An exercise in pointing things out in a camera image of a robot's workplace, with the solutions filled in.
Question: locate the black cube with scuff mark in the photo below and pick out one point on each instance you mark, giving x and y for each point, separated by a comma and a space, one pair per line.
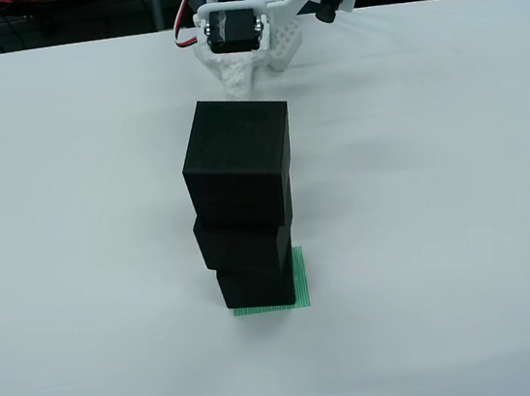
257, 289

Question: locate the white perforated block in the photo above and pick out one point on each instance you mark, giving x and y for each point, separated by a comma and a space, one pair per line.
286, 44

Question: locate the green striped square marker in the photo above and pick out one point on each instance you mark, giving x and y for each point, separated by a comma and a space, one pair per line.
301, 281

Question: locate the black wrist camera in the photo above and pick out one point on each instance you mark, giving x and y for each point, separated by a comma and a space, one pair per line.
330, 4

